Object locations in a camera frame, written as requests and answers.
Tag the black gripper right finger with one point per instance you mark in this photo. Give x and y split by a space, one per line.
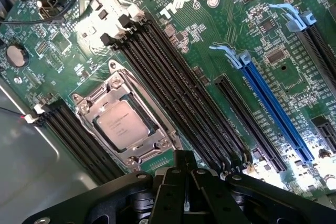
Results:
210 195

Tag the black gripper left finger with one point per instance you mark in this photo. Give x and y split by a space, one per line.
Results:
170 195

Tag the silver CPU in socket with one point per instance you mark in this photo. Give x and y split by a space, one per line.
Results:
143 112

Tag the short black expansion slot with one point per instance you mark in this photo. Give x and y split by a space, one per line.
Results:
249 121

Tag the black RAM slot white latch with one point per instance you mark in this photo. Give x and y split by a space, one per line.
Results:
168 95
185 87

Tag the black RAM slots centre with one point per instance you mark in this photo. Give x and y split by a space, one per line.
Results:
177 91

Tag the blue expansion slot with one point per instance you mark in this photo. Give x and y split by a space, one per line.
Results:
275 108

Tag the metal socket cover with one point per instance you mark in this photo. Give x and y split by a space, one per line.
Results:
113 91

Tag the small black expansion slot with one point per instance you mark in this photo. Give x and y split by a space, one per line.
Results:
326 132

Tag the grey metal PC case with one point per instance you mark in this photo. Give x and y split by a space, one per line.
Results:
26 169

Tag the black square chip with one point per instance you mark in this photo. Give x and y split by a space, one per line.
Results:
275 55

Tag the green Dell motherboard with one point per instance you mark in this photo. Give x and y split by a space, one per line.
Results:
215 32

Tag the long black expansion slot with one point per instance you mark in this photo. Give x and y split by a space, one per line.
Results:
319 48

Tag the silver motherboard screw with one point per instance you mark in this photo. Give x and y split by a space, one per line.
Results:
212 0

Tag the round coin battery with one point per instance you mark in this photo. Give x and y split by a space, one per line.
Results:
15 55

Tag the black fan connector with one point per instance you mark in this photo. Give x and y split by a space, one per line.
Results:
50 7

